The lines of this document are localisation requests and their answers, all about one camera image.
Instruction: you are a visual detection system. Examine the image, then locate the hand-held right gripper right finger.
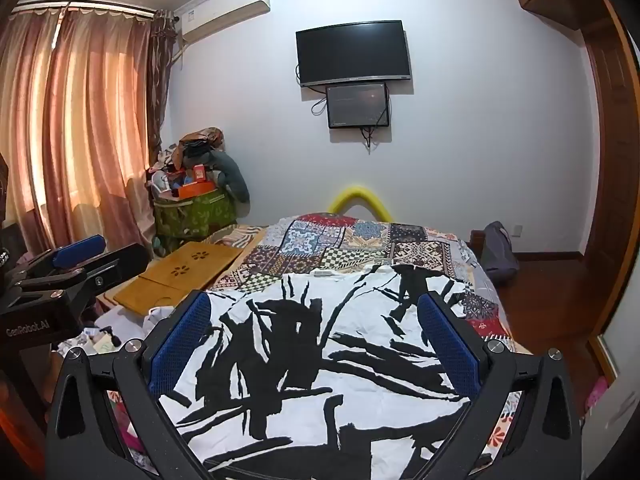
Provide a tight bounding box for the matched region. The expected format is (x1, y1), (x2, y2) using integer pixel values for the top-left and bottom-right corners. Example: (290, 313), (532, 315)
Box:
(404, 290), (584, 480)

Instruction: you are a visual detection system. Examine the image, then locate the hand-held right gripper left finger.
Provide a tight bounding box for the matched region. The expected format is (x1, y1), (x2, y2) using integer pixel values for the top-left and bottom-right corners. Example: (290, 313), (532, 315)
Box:
(45, 290), (217, 480)

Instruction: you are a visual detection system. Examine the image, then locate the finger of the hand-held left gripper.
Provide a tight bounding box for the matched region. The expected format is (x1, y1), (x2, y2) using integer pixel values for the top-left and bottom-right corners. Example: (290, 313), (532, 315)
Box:
(20, 234), (107, 281)
(10, 243), (152, 307)

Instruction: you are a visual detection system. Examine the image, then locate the black and white patterned shirt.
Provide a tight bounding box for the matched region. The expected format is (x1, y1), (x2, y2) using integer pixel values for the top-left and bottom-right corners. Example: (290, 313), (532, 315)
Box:
(156, 264), (508, 480)

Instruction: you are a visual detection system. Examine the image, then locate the pile of clothes and bags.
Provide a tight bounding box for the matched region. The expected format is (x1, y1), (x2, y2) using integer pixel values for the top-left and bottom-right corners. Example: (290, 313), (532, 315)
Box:
(146, 127), (226, 198)

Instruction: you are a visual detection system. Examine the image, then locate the white plastic bag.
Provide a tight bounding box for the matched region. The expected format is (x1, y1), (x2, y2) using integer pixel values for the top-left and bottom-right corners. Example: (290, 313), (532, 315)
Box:
(142, 304), (177, 337)

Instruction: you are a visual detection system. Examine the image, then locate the wooden lap desk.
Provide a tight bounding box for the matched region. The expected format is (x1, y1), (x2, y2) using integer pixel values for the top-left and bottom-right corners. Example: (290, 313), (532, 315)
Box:
(113, 241), (243, 309)

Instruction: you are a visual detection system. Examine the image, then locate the green storage bag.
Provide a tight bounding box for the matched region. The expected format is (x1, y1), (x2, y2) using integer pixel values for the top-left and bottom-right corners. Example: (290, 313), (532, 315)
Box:
(152, 187), (237, 253)

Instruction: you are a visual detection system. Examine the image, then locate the grey backpack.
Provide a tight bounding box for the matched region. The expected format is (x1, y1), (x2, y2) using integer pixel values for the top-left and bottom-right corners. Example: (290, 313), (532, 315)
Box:
(480, 220), (521, 288)

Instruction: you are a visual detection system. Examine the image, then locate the orange box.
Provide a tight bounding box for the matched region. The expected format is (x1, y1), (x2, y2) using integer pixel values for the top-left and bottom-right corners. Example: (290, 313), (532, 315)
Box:
(171, 164), (217, 201)

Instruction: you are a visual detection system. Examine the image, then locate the pink curtain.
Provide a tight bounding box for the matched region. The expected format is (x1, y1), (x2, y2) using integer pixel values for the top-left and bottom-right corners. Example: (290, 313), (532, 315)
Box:
(0, 2), (153, 271)

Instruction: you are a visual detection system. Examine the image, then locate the patchwork printed blanket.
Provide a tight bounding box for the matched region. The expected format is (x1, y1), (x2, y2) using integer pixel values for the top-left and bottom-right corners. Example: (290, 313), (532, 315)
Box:
(57, 212), (526, 480)

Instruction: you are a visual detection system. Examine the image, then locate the yellow foam tube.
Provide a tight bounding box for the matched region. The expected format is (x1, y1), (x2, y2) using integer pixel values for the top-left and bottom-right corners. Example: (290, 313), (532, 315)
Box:
(327, 185), (394, 223)

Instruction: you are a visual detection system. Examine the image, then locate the brown patterned curtain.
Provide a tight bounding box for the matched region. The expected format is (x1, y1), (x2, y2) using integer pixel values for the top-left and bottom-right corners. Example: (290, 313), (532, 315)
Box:
(146, 8), (180, 161)

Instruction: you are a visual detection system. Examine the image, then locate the white air conditioner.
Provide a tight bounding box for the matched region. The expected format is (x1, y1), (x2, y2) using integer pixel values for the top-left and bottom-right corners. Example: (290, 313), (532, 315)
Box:
(174, 0), (272, 43)

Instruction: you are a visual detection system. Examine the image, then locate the small black wall monitor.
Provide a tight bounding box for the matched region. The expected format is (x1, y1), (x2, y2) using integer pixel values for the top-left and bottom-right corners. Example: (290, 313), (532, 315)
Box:
(325, 82), (391, 130)

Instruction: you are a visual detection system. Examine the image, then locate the black wall television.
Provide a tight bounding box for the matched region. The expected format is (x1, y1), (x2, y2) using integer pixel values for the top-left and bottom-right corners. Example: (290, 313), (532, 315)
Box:
(295, 20), (413, 88)

